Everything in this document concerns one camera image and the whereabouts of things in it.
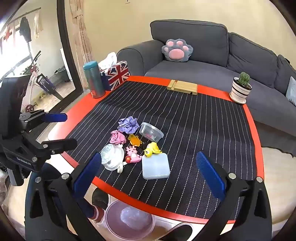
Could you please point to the pink paper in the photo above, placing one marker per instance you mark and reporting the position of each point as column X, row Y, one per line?
column 117, row 137

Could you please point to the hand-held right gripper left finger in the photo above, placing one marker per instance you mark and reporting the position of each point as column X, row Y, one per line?
column 89, row 171

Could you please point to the person's left black shoe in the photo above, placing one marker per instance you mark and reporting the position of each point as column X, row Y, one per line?
column 100, row 198

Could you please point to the flag print tissue box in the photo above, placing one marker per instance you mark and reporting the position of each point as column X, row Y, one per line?
column 118, row 76

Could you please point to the person's black shoe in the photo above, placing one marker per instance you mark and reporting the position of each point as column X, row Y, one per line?
column 100, row 198
column 185, row 233

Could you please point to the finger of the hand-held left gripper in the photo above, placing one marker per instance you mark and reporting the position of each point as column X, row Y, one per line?
column 55, row 117
column 61, row 144

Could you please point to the black striped table mat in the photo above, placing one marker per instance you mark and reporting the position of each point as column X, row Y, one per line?
column 196, row 120

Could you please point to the light blue pillow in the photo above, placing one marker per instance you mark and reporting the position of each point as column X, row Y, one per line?
column 291, row 91

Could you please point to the clear plastic container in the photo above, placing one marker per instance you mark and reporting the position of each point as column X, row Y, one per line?
column 151, row 132

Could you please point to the purple crumpled paper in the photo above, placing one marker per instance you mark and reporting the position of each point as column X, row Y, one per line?
column 127, row 125

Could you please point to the translucent square lid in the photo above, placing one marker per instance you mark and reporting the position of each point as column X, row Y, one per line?
column 155, row 166

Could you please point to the orange bear toy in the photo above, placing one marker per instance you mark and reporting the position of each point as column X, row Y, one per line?
column 135, row 140

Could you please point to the clear plastic bin bag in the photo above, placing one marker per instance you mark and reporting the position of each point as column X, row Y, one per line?
column 135, row 217

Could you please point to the dark grey sofa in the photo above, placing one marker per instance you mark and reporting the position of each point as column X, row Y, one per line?
column 208, row 69

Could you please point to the exercise bike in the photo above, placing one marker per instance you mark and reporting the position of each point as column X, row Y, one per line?
column 44, row 81

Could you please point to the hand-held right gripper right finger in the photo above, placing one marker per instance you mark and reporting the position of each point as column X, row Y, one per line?
column 210, row 176

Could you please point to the grey pink paw cushion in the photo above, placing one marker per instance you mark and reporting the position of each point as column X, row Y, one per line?
column 177, row 53

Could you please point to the black hanging garment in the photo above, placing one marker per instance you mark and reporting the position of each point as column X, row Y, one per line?
column 25, row 29

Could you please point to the beige curtain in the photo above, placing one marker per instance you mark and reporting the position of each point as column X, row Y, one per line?
column 81, row 41

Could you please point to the white tissue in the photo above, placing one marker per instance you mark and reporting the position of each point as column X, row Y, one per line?
column 108, row 60

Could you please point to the teal thermos bottle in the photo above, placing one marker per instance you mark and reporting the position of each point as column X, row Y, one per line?
column 93, row 78

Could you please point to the pink deer toy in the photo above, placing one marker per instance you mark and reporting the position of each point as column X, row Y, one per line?
column 132, row 154

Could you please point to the wooden stand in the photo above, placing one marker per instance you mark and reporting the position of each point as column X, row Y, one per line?
column 182, row 87

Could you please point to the pink translucent bin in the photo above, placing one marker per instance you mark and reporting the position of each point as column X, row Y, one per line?
column 111, row 224

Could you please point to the white hanging garment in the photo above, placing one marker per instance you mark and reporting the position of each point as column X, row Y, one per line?
column 38, row 24

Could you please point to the red table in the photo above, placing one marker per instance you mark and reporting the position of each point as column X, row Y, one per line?
column 254, row 129

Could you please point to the person's right black shoe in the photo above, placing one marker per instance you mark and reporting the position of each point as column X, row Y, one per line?
column 185, row 233

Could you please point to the grey rug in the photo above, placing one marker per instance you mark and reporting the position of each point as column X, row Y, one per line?
column 279, row 148

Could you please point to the potted cactus in striped pot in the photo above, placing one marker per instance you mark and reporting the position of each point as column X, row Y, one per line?
column 240, row 90

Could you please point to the dark door frame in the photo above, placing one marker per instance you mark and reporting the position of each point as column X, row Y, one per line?
column 69, row 46

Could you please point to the yellow duck toy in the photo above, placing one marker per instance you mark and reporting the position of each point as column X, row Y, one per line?
column 151, row 149

